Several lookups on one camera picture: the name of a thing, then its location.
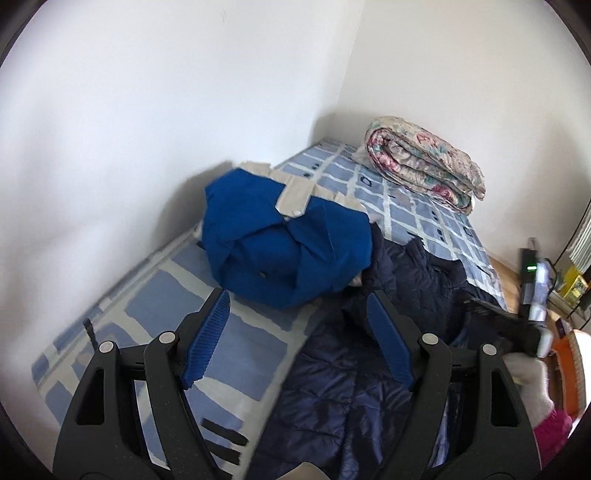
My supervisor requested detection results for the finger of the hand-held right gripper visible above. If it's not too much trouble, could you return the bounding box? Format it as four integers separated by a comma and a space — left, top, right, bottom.
462, 298, 539, 358

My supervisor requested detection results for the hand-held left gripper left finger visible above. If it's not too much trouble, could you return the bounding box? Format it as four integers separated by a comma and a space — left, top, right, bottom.
53, 288, 241, 480

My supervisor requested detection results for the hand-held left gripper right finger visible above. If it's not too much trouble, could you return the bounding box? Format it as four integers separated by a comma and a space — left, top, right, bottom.
365, 290, 541, 480

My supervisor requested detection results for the navy quilted jacket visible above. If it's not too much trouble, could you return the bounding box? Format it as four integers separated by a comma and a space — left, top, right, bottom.
245, 226, 509, 480

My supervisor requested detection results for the blue jacket with beige trim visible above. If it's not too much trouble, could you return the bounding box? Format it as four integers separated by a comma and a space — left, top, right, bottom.
201, 161, 374, 310

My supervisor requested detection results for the person's right forearm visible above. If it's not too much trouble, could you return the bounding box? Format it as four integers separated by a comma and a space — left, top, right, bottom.
532, 410, 573, 469

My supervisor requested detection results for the person's right hand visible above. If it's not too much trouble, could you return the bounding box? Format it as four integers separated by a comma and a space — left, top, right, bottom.
503, 354, 555, 430

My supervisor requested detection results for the yellow box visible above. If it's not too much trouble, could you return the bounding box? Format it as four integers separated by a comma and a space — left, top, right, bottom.
561, 270, 587, 305

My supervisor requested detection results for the bed with blue checked sheet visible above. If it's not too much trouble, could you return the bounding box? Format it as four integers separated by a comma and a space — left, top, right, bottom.
30, 137, 509, 480

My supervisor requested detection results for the orange box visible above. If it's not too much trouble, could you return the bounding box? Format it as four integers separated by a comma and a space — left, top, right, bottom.
549, 331, 591, 418

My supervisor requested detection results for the folded floral quilt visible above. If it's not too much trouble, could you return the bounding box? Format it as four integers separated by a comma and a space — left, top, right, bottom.
364, 115, 486, 215

